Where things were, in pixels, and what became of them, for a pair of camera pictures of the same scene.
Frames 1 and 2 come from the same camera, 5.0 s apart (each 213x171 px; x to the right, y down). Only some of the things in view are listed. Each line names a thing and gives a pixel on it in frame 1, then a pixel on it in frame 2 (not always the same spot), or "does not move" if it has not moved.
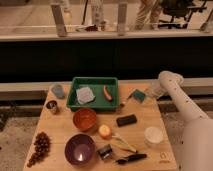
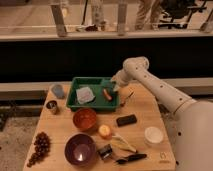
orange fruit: (105, 132) does not move
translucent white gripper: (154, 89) to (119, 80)
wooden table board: (138, 136) does not move
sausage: (107, 93) does not move
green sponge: (139, 95) to (107, 83)
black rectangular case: (126, 120) does not move
